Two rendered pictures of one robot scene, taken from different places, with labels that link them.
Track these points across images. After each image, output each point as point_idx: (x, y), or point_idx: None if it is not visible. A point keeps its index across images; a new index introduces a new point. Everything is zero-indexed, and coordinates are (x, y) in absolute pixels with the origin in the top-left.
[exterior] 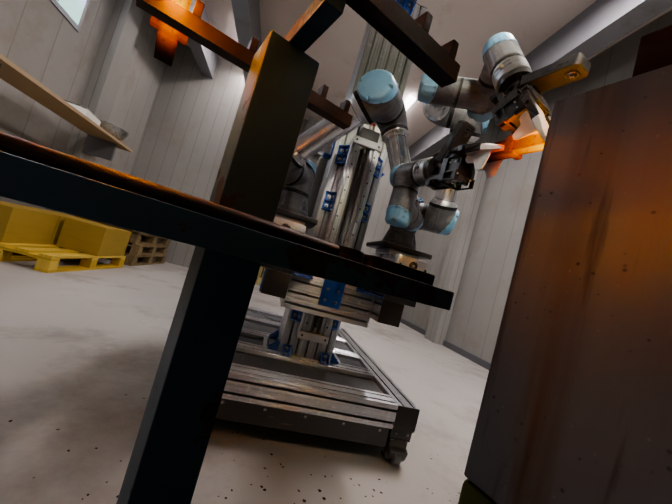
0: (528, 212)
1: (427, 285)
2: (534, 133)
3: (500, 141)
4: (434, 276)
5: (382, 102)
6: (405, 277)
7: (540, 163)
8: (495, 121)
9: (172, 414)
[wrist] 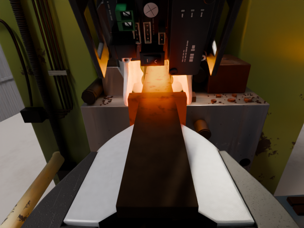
0: (253, 158)
1: (291, 195)
2: (128, 63)
3: (178, 112)
4: (287, 197)
5: None
6: (303, 194)
7: (259, 137)
8: (222, 55)
9: None
